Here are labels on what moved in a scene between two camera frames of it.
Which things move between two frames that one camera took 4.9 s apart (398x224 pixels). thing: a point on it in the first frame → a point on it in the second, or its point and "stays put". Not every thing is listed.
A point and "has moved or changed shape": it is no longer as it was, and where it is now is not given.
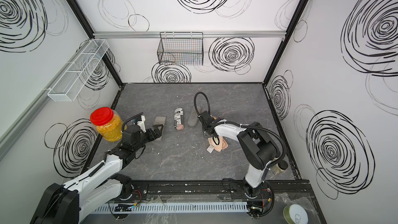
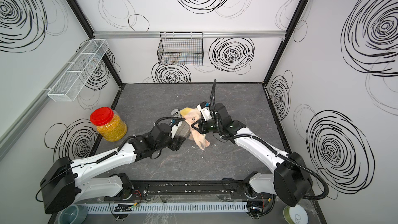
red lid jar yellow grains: (109, 123) stays put
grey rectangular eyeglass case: (160, 120) has moved or changed shape
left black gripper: (153, 137) → (178, 142)
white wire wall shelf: (70, 82) stays put
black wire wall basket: (184, 49) stays put
